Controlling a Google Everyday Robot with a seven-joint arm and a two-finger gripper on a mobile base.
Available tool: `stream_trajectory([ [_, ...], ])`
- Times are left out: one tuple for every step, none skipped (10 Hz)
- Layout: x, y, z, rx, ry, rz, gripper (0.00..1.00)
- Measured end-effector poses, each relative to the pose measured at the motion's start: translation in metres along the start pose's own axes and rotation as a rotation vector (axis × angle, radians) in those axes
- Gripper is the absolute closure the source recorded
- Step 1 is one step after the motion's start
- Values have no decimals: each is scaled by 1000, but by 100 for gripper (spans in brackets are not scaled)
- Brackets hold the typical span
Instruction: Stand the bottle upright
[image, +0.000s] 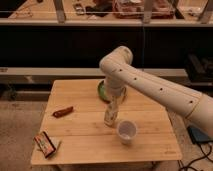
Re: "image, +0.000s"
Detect clear plastic container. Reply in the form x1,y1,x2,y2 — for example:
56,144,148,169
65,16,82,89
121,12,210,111
112,0,175,19

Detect dark box right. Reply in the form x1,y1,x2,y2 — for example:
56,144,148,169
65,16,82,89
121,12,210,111
185,54,213,82

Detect small clear bottle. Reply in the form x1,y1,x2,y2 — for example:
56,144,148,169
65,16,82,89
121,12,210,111
104,102,118,126

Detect red snack packet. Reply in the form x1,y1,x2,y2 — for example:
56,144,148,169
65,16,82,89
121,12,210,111
34,131,61,158

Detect metal shelf frame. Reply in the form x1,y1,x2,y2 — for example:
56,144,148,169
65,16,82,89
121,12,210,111
0,0,213,27

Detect black power adapter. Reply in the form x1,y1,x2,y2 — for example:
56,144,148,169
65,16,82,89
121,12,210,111
187,125,213,144

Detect red sausage toy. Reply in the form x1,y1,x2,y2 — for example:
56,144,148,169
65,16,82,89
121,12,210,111
52,106,73,118

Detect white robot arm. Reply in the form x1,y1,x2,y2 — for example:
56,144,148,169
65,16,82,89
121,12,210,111
99,46,213,138

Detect wooden table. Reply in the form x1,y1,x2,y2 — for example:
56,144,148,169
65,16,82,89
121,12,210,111
31,79,182,165

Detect black cable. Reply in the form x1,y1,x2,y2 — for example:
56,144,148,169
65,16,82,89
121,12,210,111
178,141,213,171

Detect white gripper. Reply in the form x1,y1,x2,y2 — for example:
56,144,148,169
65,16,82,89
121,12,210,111
106,87,126,108

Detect clear plastic cup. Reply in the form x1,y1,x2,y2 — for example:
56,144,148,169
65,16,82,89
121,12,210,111
116,120,137,145

